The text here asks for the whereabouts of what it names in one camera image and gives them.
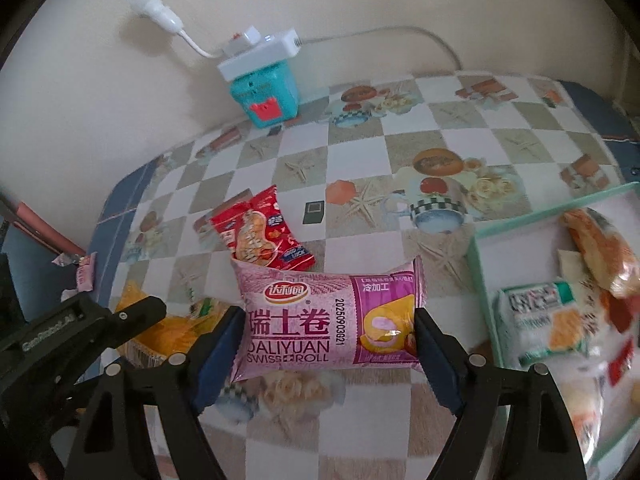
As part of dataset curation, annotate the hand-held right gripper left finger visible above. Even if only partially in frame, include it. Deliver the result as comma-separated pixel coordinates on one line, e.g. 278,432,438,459
65,304,247,480

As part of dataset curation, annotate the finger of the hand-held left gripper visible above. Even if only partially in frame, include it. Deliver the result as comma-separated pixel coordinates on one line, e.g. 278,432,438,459
65,295,168,387

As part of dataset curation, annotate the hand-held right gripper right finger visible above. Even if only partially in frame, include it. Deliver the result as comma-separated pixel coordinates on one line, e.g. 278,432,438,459
414,306,590,480

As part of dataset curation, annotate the yellow cake packet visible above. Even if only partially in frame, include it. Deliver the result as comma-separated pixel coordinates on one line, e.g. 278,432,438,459
114,280,221,368

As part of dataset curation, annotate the pink swiss roll packet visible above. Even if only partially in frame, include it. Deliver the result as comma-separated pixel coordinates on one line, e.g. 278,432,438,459
229,254,427,385

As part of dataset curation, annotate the white tray with green rim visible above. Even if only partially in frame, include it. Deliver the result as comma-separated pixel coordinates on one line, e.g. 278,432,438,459
466,181,640,468

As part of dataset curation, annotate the green and white snack packet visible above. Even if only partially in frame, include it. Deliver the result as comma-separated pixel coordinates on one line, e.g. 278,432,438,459
491,281,585,368

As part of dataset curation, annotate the round steamed cake packet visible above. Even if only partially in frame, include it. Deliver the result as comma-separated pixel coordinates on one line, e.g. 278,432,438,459
547,375,618,463

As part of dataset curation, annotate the red and white snack packet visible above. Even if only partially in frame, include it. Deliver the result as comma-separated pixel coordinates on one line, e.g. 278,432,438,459
585,287,638,388

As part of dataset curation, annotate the orange and white snack packet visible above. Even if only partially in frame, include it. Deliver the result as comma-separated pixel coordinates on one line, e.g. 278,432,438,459
561,207,640,297

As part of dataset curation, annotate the round topped bread packet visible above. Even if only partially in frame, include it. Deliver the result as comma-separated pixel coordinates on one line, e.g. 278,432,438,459
186,296,228,333

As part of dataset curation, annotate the small pink candy packet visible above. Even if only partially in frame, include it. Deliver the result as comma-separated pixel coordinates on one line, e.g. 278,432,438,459
74,254,99,292

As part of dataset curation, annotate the teal box with red label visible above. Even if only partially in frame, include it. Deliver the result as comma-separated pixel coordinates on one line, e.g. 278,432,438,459
228,59,300,129

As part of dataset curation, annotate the white power strip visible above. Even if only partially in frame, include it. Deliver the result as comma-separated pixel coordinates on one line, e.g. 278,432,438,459
216,26,302,82

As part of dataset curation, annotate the white wall plug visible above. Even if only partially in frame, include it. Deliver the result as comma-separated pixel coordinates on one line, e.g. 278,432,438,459
130,0,184,34

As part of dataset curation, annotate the white power cable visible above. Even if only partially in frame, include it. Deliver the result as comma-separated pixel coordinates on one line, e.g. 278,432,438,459
177,26,463,72

